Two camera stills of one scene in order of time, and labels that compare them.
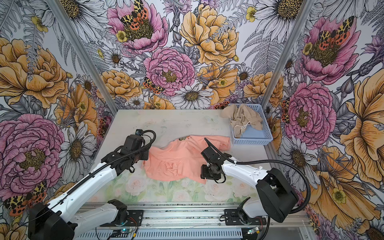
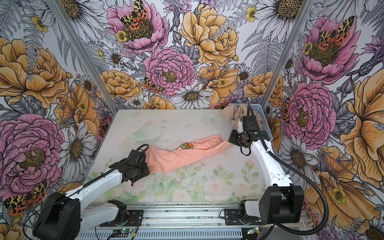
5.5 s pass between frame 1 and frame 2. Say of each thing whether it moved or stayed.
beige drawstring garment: stayed
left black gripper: moved
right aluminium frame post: stayed
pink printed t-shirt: moved
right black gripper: moved
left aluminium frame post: stayed
